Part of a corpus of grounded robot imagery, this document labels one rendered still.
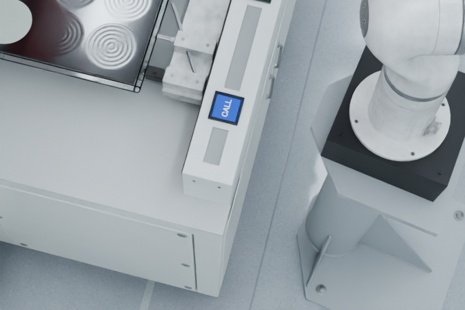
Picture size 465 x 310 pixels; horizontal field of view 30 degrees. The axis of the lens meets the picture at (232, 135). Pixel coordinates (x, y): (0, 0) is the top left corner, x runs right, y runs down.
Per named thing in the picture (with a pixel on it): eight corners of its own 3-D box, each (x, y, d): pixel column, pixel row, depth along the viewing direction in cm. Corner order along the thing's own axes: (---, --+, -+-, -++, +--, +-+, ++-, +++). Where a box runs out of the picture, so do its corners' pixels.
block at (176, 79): (162, 86, 169) (162, 81, 167) (167, 71, 171) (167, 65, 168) (202, 97, 169) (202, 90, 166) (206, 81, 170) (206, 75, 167)
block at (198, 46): (174, 50, 172) (173, 44, 169) (178, 36, 173) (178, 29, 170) (212, 60, 172) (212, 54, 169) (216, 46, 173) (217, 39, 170)
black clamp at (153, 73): (145, 79, 170) (144, 73, 167) (148, 69, 170) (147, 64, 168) (162, 83, 169) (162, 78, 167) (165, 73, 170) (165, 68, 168)
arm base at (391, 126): (466, 102, 166) (494, 55, 149) (419, 180, 160) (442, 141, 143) (380, 53, 170) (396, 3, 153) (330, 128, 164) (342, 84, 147)
